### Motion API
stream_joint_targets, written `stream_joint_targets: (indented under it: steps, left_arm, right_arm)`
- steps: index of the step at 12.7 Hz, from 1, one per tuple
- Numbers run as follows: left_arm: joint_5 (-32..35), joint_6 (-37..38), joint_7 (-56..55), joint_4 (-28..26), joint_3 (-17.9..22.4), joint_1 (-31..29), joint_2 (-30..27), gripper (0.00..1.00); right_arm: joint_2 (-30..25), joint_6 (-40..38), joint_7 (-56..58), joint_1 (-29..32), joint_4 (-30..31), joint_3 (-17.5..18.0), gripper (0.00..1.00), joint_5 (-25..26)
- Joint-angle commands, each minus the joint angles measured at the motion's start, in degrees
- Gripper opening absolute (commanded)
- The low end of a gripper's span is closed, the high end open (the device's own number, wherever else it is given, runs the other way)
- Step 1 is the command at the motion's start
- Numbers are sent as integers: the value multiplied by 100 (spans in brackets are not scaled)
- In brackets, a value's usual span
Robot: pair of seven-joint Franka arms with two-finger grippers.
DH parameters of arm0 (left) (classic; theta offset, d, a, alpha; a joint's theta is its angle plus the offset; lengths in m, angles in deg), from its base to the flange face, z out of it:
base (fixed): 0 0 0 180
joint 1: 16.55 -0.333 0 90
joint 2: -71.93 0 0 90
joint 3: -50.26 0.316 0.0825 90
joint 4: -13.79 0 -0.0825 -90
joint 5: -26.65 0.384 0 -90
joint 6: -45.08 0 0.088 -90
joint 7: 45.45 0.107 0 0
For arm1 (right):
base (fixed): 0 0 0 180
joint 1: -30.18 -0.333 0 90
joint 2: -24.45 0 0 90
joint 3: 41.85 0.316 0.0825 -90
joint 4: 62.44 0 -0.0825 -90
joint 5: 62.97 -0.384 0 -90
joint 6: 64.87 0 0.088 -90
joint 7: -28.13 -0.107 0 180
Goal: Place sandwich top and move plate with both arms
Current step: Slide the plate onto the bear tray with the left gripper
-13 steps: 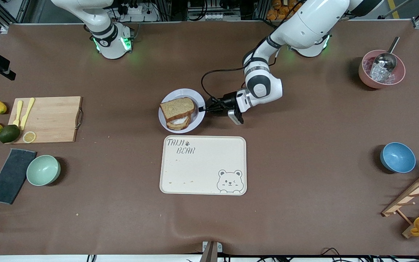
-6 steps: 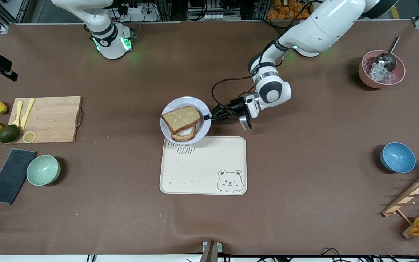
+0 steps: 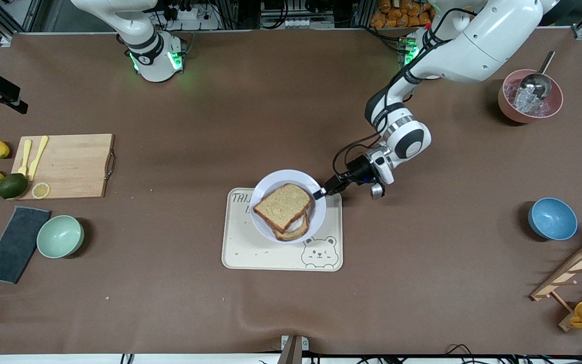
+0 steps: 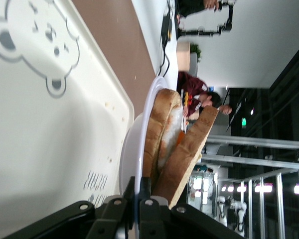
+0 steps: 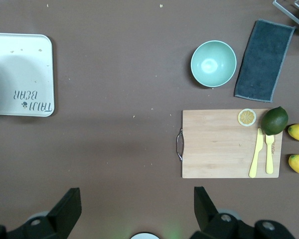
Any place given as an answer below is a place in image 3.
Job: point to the brown bread slice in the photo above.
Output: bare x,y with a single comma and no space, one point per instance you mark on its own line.
282,205
291,235

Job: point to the yellow plastic fork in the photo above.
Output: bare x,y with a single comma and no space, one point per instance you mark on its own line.
25,159

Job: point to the round white plate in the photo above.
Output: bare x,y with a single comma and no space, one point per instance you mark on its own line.
281,179

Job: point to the metal table bracket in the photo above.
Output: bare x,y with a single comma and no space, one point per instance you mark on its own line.
293,349

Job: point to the wooden peg dish rack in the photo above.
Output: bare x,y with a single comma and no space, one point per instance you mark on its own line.
571,270

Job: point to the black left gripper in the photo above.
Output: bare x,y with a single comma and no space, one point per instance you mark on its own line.
357,169

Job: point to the fried egg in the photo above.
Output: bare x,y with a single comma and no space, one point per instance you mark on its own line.
298,224

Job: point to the green avocado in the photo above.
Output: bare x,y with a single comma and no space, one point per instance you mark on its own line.
13,186

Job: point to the pink bowl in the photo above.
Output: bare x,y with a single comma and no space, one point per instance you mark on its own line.
508,108

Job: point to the lemon slice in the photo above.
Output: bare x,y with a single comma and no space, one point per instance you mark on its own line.
41,190

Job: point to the blue bowl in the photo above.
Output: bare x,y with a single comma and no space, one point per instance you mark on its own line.
552,218

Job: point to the white power strip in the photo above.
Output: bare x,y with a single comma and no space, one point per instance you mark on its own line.
190,15

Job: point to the orange snack packets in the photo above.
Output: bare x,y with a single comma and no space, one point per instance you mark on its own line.
397,12

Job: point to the dark grey cloth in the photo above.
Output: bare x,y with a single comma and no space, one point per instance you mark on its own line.
15,245

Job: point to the mint green bowl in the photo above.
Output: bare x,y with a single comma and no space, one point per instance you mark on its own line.
60,236

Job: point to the metal ice scoop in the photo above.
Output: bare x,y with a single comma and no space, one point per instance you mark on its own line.
536,83

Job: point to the cream tray with bear print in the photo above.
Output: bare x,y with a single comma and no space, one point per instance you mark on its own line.
250,253

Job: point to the wooden cutting board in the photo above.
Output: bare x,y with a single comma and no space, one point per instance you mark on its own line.
79,167

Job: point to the clear ice cubes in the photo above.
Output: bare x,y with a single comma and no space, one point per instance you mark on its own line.
526,103

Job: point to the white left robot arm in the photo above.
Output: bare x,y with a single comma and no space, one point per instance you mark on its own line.
473,45

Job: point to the yellow plastic knife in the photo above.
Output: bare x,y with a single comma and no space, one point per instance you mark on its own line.
38,156

